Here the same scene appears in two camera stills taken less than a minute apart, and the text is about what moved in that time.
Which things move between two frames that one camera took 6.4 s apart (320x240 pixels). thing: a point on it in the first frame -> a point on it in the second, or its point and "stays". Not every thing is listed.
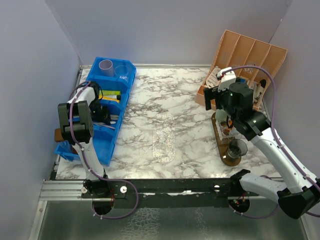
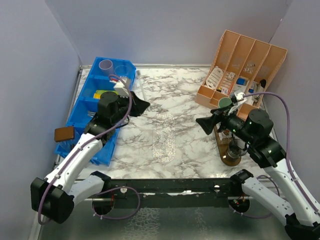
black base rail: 167,193 stays
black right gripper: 213,93 -> 208,123
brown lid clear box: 62,146 stays
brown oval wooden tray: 224,147 stays
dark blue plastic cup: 236,148 stays
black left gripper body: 97,111 -> 124,105
